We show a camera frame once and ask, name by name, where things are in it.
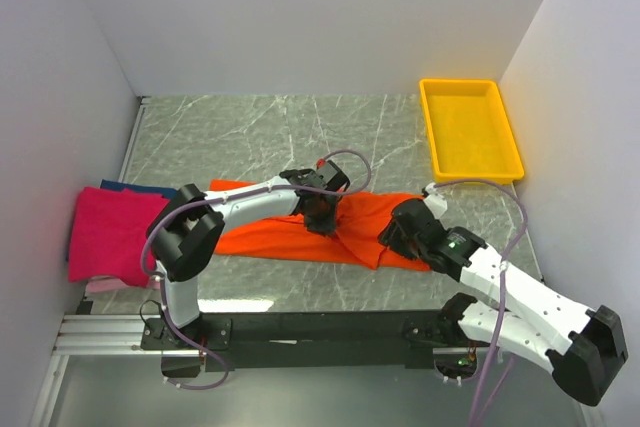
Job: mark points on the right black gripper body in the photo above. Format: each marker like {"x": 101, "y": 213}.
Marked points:
{"x": 407, "y": 247}

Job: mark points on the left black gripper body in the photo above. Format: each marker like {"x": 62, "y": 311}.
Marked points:
{"x": 323, "y": 220}

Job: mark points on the orange t shirt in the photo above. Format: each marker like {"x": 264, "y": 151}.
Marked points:
{"x": 361, "y": 217}

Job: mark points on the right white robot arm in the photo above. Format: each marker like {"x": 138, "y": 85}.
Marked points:
{"x": 583, "y": 349}

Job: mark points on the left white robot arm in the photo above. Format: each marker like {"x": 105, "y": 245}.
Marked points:
{"x": 184, "y": 236}

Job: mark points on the yellow plastic tray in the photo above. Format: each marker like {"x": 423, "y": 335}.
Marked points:
{"x": 468, "y": 131}

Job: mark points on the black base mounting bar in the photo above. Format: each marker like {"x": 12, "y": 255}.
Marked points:
{"x": 329, "y": 339}

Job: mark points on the folded navy t shirt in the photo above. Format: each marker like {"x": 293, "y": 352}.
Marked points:
{"x": 165, "y": 192}

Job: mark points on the folded magenta t shirt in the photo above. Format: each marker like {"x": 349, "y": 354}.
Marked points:
{"x": 108, "y": 234}

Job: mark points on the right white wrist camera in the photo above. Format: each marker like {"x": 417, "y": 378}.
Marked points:
{"x": 435, "y": 202}

